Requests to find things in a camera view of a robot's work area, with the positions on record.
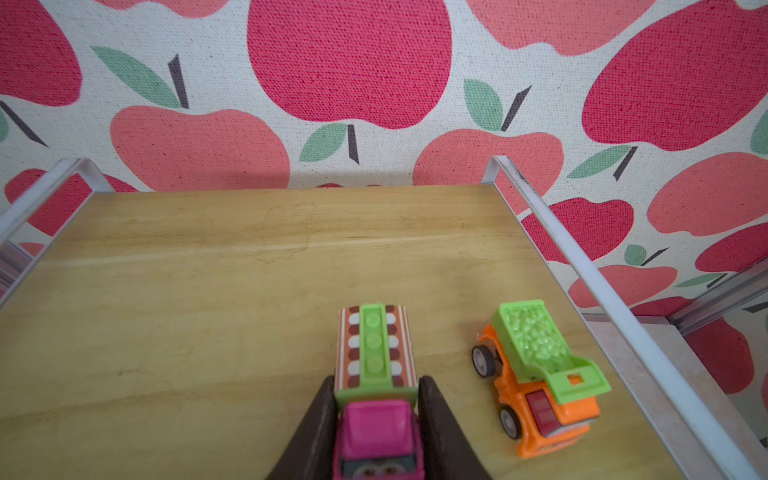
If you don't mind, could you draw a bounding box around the left aluminium frame post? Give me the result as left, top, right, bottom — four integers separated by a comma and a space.
0, 241, 33, 294

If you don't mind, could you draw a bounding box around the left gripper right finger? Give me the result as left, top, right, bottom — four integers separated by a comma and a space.
418, 376, 491, 480

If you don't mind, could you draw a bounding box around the green orange toy truck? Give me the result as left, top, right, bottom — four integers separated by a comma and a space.
471, 300, 611, 459

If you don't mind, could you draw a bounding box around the aluminium frame post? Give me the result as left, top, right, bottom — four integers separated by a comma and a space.
0, 241, 33, 294
666, 259, 767, 336

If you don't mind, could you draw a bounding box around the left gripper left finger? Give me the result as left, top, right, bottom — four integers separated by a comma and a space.
267, 376, 338, 479

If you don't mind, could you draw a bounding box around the small pink toy car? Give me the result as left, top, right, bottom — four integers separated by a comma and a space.
332, 303, 425, 479

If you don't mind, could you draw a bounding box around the right aluminium frame post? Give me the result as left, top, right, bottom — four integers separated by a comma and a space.
666, 259, 767, 336

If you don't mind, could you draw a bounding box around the two-tier wooden shelf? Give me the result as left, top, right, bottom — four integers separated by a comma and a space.
0, 155, 763, 480

